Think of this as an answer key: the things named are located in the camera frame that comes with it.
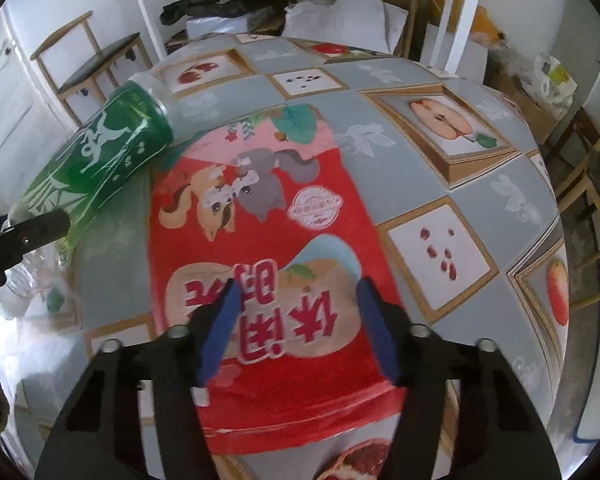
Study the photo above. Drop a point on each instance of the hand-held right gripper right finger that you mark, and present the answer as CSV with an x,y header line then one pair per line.
x,y
380,330

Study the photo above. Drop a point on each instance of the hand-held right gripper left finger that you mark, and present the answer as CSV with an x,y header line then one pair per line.
x,y
220,330

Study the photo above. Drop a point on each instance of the clear plastic bag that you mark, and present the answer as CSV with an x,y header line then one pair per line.
x,y
25,290

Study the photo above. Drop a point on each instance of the green plastic bottle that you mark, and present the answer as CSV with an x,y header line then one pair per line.
x,y
105,145

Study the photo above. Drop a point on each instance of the red snack bag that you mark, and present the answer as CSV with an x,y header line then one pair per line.
x,y
360,210

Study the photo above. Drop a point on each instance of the white door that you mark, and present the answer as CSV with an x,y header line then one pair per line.
x,y
10,125

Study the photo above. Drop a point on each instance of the fruit print tablecloth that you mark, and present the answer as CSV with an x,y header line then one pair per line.
x,y
430,160

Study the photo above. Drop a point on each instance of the wooden chair with dark seat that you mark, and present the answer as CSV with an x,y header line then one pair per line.
x,y
100,60

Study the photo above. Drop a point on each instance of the white table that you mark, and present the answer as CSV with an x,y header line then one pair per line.
x,y
147,20

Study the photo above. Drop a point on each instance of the light wooden chair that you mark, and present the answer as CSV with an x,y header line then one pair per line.
x,y
587,172

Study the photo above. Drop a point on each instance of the cardboard box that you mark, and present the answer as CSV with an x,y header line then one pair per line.
x,y
525,105

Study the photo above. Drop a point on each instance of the white foam box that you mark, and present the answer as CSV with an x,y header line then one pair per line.
x,y
220,26

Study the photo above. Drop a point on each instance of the black bag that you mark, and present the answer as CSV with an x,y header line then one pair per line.
x,y
220,7

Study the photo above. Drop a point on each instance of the white plastic shopping bag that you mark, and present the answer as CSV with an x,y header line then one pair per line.
x,y
550,77

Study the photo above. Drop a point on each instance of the white sack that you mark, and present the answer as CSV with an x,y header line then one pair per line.
x,y
330,17

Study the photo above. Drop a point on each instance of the yellow plush toy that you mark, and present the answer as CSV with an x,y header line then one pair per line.
x,y
487,25

